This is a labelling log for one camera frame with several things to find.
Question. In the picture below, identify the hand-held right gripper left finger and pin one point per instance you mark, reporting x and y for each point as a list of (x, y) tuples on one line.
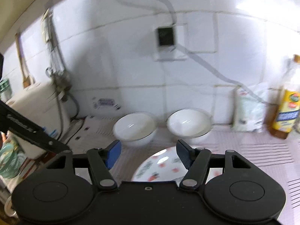
[(113, 153)]

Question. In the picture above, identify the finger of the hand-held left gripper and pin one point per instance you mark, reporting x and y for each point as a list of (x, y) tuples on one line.
[(23, 125)]

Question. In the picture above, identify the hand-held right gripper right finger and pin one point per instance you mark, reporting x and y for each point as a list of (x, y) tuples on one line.
[(184, 153)]

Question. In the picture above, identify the pink rabbit print plate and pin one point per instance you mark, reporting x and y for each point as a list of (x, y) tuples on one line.
[(159, 164)]

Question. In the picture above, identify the white bowl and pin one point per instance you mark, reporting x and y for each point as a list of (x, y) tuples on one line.
[(134, 129), (188, 124)]

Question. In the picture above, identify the white rice cooker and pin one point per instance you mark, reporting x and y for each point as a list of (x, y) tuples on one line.
[(37, 105)]

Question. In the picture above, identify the green printed bag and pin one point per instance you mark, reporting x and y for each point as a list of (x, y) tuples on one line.
[(10, 157)]

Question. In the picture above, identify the green plastic basket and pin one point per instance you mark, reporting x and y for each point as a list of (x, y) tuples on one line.
[(5, 90)]

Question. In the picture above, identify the metal water pipe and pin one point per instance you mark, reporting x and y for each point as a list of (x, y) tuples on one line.
[(56, 58)]

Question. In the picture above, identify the striped tablecloth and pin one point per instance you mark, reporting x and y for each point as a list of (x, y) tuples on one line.
[(257, 168)]

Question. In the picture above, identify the white plastic salt bag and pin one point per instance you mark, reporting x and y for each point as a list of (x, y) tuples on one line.
[(249, 112)]

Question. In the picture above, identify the cooking wine bottle yellow label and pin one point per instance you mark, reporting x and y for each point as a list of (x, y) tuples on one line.
[(287, 112)]

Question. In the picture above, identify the black power adapter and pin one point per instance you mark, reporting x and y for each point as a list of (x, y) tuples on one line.
[(166, 36)]

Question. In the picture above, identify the small wall label sticker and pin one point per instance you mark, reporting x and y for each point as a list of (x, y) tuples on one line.
[(106, 103)]

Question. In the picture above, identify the white wall socket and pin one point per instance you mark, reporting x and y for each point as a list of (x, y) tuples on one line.
[(180, 51)]

